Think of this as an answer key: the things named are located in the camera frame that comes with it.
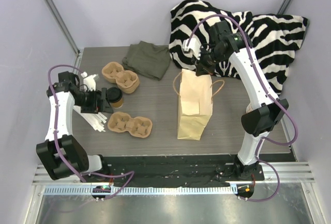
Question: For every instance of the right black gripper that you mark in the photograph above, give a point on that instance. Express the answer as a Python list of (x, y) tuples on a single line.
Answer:
[(203, 62)]

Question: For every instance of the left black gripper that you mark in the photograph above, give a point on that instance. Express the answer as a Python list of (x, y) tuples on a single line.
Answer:
[(104, 100)]

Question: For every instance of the brown paper coffee cup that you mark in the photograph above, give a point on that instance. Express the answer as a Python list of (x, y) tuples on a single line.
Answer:
[(117, 102)]

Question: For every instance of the black plastic cup lid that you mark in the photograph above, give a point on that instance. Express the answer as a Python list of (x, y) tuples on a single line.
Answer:
[(113, 92)]

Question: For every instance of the separated brown pulp cup carrier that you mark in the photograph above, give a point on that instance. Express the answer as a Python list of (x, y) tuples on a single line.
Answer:
[(139, 126)]

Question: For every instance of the brown paper bag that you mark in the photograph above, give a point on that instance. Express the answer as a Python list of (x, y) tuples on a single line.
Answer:
[(195, 102)]

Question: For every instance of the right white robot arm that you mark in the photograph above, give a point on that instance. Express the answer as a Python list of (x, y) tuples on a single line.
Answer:
[(266, 107)]

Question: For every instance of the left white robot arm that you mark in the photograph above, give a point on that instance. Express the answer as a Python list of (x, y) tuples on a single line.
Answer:
[(60, 153)]

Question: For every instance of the white wrapped straws bundle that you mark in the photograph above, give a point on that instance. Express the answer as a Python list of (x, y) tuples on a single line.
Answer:
[(97, 121)]

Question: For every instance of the olive green cloth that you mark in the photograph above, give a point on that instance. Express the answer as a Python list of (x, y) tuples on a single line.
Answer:
[(147, 59)]

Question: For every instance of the stack of paper cups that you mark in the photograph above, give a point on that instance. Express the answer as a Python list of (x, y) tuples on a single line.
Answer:
[(249, 108)]

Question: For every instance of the zebra print blanket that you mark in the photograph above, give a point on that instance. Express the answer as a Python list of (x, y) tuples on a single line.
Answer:
[(275, 37)]

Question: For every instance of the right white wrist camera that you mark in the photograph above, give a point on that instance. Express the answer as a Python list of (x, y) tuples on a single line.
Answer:
[(193, 46)]

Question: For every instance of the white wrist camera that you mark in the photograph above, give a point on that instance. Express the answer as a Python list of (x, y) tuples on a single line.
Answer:
[(89, 81), (193, 46)]

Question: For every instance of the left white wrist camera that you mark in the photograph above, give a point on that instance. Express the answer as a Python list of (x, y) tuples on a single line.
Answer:
[(89, 81)]

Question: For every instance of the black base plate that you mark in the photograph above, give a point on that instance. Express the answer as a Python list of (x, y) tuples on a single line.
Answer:
[(170, 171)]

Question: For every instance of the aluminium rail frame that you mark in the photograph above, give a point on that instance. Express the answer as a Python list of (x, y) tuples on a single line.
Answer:
[(283, 196)]

